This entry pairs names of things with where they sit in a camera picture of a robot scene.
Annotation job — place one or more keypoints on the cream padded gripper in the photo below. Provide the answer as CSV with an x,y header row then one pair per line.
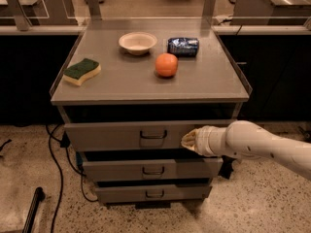
x,y
203,141

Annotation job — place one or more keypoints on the grey top drawer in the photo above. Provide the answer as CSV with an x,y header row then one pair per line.
x,y
134,135

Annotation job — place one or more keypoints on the grey drawer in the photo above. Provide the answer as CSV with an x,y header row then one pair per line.
x,y
161,169
134,135
159,192

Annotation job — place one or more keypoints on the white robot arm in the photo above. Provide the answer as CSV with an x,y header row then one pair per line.
x,y
246,140

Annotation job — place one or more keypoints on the grey middle drawer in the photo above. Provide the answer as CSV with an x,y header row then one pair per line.
x,y
161,169

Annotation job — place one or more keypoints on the grey bottom drawer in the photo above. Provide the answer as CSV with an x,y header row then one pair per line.
x,y
159,192

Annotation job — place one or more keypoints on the grey metal drawer cabinet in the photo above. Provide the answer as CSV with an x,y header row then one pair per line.
x,y
206,87

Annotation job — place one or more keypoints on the orange ball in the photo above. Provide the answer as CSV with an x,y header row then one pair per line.
x,y
166,65

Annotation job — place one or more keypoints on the blue crushed can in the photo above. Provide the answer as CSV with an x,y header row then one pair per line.
x,y
183,46

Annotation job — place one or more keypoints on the white paper bowl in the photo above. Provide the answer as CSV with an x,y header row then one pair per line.
x,y
137,43

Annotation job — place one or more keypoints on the green yellow sponge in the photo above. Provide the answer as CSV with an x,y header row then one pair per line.
x,y
82,71

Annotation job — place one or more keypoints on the right background desk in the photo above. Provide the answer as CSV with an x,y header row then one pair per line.
x,y
271,12

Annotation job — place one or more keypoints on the background desk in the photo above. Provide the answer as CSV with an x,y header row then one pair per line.
x,y
271,12
41,12

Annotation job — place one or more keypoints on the black bar on floor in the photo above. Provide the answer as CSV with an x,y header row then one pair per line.
x,y
38,197

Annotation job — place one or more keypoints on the left background desk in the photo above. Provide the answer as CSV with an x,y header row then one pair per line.
x,y
41,12

